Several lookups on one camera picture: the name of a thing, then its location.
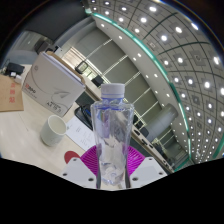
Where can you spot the black box-shaped device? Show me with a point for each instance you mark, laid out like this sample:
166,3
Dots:
14,69

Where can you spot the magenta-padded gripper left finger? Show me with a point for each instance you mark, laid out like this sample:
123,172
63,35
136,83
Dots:
90,160

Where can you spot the white printed paper sheet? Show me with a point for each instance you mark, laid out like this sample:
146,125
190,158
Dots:
80,133

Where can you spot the flat round red coaster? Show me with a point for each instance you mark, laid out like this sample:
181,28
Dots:
70,156

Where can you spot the white paper ream box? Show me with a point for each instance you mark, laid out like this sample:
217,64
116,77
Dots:
50,83

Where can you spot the white ceramic mug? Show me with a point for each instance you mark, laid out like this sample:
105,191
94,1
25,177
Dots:
51,133

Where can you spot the black desk telephone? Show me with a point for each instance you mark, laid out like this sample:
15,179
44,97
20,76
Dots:
83,116

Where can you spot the round ceiling lights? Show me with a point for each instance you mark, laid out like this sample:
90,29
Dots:
178,30

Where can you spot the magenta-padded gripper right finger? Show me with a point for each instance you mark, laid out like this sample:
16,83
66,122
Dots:
136,160

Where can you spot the old grey monitor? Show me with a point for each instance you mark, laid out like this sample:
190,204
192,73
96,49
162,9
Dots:
42,46

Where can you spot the clear plastic water bottle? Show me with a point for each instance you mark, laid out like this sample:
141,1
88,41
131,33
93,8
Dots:
111,133

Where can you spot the flat brown cardboard piece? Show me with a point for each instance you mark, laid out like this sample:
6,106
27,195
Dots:
10,95

